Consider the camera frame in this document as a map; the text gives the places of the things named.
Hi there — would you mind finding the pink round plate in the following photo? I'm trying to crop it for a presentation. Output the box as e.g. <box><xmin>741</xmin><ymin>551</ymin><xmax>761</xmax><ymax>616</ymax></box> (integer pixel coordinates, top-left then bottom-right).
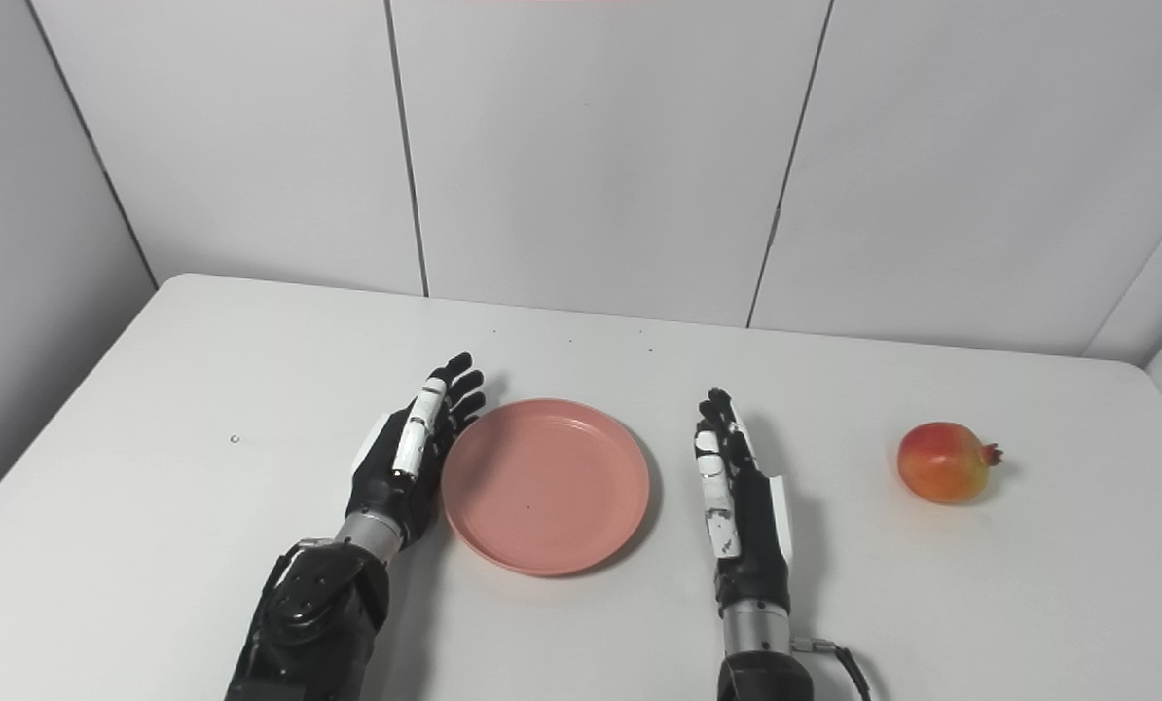
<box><xmin>441</xmin><ymin>397</ymin><xmax>651</xmax><ymax>577</ymax></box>

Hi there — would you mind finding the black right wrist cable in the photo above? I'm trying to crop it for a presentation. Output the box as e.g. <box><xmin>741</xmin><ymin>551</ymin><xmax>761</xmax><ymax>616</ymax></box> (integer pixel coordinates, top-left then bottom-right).
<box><xmin>791</xmin><ymin>636</ymin><xmax>874</xmax><ymax>701</ymax></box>

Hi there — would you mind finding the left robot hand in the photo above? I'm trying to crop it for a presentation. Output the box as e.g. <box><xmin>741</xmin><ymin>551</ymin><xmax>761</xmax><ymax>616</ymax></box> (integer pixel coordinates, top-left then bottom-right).
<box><xmin>345</xmin><ymin>352</ymin><xmax>487</xmax><ymax>553</ymax></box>

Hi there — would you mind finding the red yellow pomegranate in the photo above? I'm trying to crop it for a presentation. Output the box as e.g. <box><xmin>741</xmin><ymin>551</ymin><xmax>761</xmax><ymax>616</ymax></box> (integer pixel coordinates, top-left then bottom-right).
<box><xmin>897</xmin><ymin>422</ymin><xmax>1003</xmax><ymax>505</ymax></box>

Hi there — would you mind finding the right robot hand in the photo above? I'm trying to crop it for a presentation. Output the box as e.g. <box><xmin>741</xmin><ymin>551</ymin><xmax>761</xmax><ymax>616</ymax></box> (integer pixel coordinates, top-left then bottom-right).
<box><xmin>693</xmin><ymin>388</ymin><xmax>795</xmax><ymax>616</ymax></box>

